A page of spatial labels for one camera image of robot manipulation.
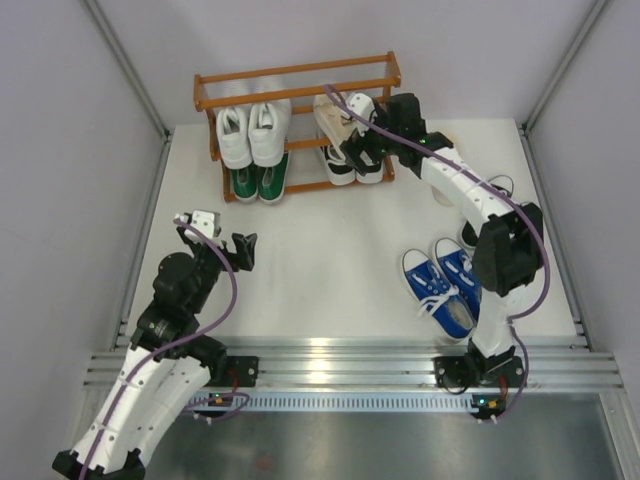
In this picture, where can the black white sneaker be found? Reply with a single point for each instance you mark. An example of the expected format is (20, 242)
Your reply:
(339, 173)
(373, 173)

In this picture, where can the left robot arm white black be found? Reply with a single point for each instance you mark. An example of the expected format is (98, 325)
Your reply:
(169, 358)

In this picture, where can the green sneaker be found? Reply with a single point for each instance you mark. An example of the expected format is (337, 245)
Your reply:
(271, 181)
(244, 184)

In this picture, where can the wooden two-tier shoe rack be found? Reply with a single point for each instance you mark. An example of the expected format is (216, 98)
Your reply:
(377, 74)

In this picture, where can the beige sneaker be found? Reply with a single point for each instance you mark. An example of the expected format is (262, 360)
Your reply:
(446, 194)
(331, 121)

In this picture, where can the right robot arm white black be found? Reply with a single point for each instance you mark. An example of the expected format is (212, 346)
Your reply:
(510, 250)

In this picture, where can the blue sneaker right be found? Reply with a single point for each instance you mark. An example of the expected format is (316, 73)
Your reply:
(456, 264)

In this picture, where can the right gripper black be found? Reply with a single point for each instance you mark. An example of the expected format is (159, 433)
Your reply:
(355, 150)

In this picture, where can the blue sneaker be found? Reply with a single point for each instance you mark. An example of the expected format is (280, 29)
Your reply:
(456, 264)
(437, 297)

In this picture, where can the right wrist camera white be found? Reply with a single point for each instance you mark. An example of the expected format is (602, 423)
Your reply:
(361, 104)

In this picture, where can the blue sneaker left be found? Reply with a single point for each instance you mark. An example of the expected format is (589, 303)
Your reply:
(437, 297)

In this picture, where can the black canvas sneaker lower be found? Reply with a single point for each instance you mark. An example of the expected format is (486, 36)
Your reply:
(468, 236)

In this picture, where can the black canvas sneaker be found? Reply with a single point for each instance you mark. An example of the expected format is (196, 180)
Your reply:
(503, 184)
(468, 236)

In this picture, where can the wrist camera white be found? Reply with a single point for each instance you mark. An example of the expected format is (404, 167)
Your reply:
(205, 222)
(361, 104)

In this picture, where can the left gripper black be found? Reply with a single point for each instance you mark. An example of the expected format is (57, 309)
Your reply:
(244, 247)

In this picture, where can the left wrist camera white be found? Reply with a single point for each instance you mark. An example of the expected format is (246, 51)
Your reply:
(205, 222)

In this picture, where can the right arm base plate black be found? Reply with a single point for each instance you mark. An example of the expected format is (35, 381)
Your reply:
(458, 373)

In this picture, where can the aluminium mounting rail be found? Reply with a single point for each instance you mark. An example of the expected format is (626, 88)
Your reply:
(556, 364)

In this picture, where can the black canvas sneaker upper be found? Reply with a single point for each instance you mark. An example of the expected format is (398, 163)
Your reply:
(503, 184)

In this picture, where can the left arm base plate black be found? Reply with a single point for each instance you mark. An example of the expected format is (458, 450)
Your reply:
(235, 372)

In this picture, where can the slotted grey cable duct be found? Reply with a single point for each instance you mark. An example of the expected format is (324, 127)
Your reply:
(376, 402)

